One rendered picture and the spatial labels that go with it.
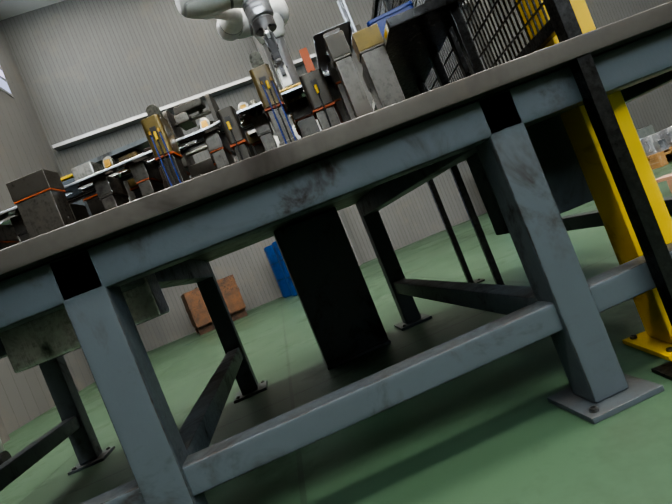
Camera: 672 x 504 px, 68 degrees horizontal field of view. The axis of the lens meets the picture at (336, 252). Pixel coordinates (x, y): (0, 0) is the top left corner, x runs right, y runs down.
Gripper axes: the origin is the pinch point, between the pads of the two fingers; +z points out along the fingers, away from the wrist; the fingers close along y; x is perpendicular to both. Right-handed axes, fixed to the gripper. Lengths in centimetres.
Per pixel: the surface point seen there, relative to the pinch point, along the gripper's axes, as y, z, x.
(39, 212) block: 21, 16, -82
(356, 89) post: 40.3, 23.6, 15.2
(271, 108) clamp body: 25.6, 15.4, -6.9
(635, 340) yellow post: 43, 106, 55
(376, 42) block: 17.2, 6.7, 28.7
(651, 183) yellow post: 53, 71, 66
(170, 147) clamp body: 21.7, 13.5, -38.4
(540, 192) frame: 65, 63, 38
